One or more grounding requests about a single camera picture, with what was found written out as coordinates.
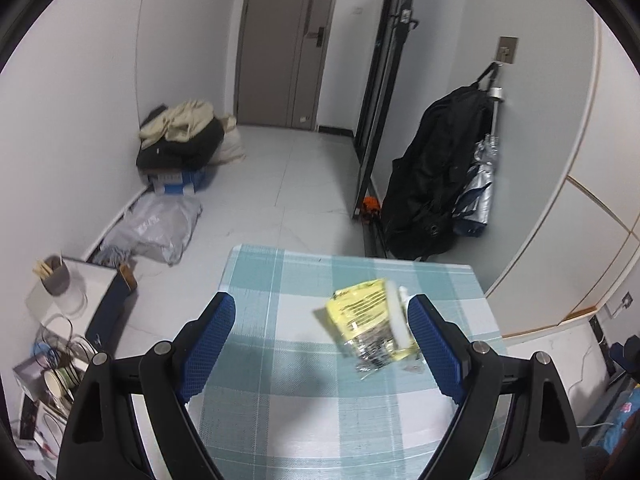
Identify white wardrobe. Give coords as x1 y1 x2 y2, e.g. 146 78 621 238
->
480 10 640 338

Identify grey plastic bag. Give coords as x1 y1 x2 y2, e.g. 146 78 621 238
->
102 192 203 266

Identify black metal door frame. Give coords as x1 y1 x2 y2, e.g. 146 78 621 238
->
352 0 418 221

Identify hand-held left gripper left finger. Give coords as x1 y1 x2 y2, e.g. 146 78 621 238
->
56 292 236 480

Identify white box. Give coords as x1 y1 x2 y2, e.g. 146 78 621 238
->
25 257 118 331

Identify blue patterned cloth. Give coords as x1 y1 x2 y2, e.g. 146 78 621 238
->
600 385 640 456

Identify silver folding umbrella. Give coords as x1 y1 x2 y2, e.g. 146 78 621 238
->
452 62 506 237

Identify black clothing pile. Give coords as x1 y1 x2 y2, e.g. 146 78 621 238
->
136 117 226 171

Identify beige cloth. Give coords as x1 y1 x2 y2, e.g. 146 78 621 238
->
139 100 216 150

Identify wooden sticks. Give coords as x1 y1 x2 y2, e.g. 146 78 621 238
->
32 255 63 278

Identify black backpack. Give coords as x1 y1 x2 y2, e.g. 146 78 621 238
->
380 85 496 261

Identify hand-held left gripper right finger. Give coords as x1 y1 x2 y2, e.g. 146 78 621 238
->
407 294 586 480

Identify grey brown door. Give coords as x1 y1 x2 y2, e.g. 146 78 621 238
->
235 0 346 131

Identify white cable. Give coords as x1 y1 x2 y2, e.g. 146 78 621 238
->
570 330 608 391

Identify black floor rail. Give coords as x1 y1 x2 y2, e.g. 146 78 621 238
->
362 220 393 259

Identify checked tablecloth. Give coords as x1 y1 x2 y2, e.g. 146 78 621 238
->
182 244 508 480

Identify blue cardboard box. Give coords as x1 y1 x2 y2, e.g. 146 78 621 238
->
142 165 218 196

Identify yellow clear plastic packet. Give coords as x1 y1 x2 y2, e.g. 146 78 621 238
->
314 280 423 376

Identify beige tote bag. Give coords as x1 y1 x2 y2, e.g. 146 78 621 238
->
212 115 247 166

